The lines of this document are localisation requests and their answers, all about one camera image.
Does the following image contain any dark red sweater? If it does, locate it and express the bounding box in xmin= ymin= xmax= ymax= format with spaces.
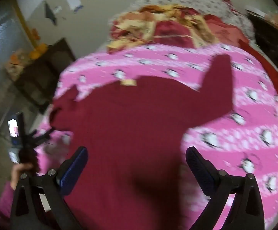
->
xmin=49 ymin=55 xmax=233 ymax=229

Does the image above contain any pink penguin blanket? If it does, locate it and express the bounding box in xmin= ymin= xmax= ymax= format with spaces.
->
xmin=37 ymin=44 xmax=278 ymax=229

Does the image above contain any person's left hand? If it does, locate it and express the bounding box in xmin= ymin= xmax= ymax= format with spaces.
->
xmin=10 ymin=163 xmax=33 ymax=190

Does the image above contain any pink forearm sleeve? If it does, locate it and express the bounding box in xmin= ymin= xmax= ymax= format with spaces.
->
xmin=0 ymin=182 xmax=15 ymax=228

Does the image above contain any red yellow floral quilt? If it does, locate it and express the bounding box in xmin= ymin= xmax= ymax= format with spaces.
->
xmin=107 ymin=4 xmax=249 ymax=53

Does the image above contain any dark cloth on wall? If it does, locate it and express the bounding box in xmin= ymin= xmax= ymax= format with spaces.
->
xmin=44 ymin=2 xmax=57 ymax=26

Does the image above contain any dark wooden side table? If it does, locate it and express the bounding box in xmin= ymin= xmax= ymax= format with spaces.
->
xmin=13 ymin=38 xmax=76 ymax=114

